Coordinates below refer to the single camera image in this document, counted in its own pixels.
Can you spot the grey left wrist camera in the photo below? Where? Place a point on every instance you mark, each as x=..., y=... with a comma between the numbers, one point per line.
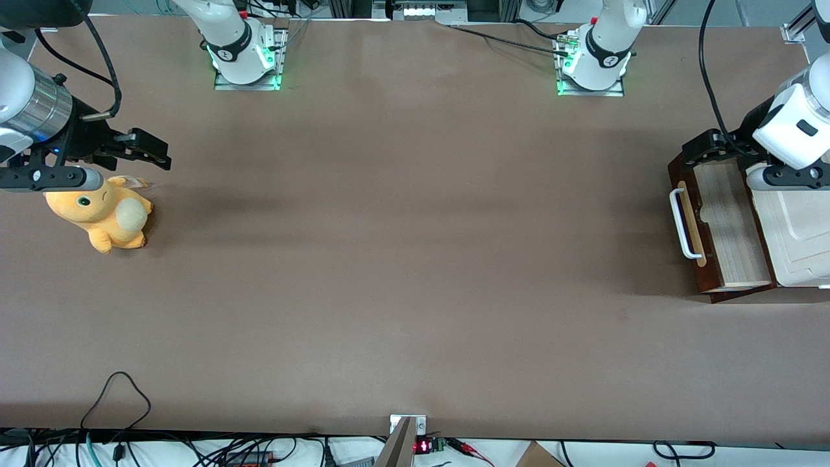
x=788, y=176

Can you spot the red display module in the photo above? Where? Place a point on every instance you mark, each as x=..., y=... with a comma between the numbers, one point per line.
x=423, y=446

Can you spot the red clip lead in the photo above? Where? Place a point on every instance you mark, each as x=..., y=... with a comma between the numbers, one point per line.
x=467, y=447

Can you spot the grey aluminium bar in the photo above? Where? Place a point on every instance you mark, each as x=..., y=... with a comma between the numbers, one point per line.
x=395, y=451

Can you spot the white-topped dark wood cabinet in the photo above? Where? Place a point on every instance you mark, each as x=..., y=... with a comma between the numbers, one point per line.
x=804, y=246

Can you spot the aluminium frame profile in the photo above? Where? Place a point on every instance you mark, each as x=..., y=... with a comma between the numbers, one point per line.
x=792, y=32

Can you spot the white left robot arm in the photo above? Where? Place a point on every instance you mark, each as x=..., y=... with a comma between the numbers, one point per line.
x=606, y=39

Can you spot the black orange adapter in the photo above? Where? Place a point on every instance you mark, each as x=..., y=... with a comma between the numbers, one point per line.
x=249, y=459

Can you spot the orange plush toy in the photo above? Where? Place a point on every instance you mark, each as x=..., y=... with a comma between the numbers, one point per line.
x=97, y=217

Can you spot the metal mount bracket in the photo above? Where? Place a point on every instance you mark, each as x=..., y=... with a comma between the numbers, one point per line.
x=421, y=425

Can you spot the brown cardboard piece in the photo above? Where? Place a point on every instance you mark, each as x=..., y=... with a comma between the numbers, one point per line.
x=535, y=457

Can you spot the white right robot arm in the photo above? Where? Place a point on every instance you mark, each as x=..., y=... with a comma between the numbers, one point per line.
x=233, y=58

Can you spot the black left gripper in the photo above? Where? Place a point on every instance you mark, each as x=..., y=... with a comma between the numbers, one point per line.
x=746, y=131

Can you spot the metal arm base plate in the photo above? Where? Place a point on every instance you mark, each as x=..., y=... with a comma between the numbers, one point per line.
x=224, y=83
x=616, y=91

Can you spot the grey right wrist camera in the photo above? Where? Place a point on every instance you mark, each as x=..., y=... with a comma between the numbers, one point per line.
x=65, y=178

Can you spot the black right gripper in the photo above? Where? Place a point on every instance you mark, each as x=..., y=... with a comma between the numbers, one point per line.
x=83, y=137

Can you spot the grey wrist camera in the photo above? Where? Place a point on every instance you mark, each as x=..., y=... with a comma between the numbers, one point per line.
x=788, y=176
x=65, y=178

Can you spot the white power strip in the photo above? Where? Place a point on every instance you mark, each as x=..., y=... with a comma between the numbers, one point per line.
x=418, y=11

